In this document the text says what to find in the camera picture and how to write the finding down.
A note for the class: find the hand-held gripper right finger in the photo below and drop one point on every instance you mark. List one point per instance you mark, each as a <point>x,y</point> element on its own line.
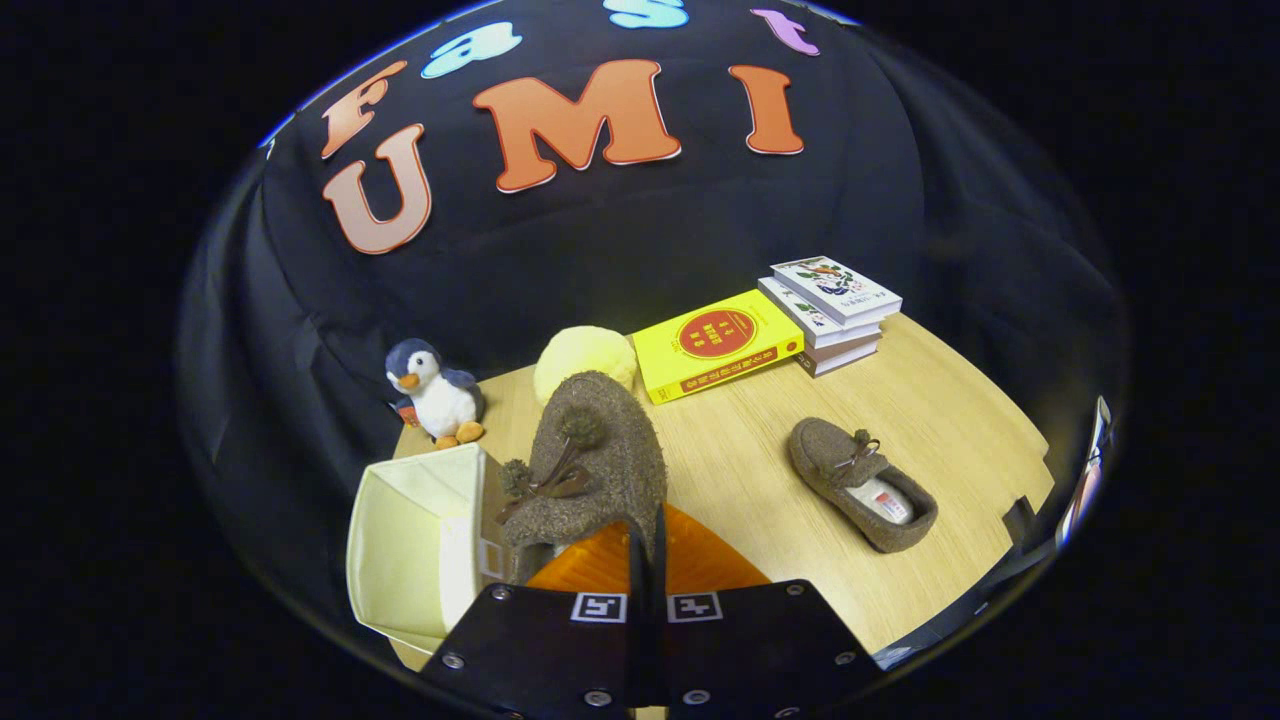
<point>750,650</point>

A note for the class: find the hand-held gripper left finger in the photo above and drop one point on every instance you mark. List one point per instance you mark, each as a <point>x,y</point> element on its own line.
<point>540,650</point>

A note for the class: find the beige fabric storage box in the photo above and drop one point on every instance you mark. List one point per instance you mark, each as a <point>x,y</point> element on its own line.
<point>400,540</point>

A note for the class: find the brown fuzzy slipper shoe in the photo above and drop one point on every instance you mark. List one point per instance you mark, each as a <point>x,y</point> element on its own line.
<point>600,450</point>
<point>820,450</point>

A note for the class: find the penguin plush toy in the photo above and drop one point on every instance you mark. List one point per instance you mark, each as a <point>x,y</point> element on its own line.
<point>440,400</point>

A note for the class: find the yellow book with red circle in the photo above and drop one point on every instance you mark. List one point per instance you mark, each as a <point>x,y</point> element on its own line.
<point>670,360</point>

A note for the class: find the yellow round plush bun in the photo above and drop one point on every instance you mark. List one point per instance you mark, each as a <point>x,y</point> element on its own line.
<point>585,350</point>

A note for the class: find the dark cover paperback book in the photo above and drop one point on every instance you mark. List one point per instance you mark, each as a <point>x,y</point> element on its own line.
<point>845,358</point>

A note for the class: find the white paperback book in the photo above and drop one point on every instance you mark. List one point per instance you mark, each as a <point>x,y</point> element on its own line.
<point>838,335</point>

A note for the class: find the white illustrated cover book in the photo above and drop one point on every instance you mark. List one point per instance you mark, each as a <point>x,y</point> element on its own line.
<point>835,290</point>

